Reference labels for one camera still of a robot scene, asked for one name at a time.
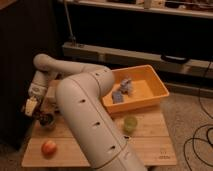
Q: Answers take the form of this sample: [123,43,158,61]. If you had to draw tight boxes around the blue grey sponge block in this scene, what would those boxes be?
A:
[112,91,124,104]

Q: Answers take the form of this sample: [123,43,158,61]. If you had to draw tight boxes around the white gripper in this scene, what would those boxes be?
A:
[25,83,47,116]

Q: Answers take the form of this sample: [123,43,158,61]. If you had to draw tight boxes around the black cable on floor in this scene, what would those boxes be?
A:
[183,61,213,171]

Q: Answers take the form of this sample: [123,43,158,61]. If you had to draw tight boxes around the long grey metal rail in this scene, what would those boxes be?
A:
[62,42,213,79]

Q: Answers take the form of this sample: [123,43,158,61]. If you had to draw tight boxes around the green plastic cup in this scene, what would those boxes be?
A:
[123,116,138,133]

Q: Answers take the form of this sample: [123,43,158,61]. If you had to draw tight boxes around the metal stand pole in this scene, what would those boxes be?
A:
[63,0,80,47]

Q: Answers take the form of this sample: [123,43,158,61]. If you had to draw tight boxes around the metal cup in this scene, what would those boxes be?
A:
[39,113,56,130]

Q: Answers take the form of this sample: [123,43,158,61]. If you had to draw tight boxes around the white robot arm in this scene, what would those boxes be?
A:
[25,54,147,171]

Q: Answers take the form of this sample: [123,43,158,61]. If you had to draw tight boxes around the yellow plastic bin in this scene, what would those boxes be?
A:
[103,65,169,113]

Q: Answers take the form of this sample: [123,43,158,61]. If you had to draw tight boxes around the wooden shelf board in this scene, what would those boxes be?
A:
[57,0,213,19]

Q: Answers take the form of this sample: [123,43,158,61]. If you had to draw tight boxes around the dark purple grapes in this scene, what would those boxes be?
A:
[40,114,53,124]

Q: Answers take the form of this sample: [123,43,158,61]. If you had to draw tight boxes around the blue grey cloth toy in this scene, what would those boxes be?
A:
[119,78,133,95]

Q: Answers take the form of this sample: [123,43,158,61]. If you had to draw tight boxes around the red orange apple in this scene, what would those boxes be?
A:
[41,140,57,156]

